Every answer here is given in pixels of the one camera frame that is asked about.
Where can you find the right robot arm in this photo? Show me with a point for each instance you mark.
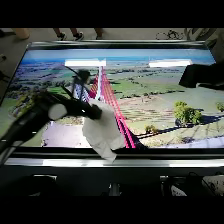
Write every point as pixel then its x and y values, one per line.
pixel 215 184

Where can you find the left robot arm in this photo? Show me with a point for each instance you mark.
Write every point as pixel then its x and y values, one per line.
pixel 56 111

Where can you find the white garment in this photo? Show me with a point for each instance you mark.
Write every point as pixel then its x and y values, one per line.
pixel 104 130

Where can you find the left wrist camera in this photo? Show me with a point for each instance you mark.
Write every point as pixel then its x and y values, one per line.
pixel 83 74

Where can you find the person's legs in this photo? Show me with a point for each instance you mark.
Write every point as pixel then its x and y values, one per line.
pixel 78 35
pixel 99 33

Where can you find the silver frame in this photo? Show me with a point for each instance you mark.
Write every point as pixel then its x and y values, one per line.
pixel 133 162

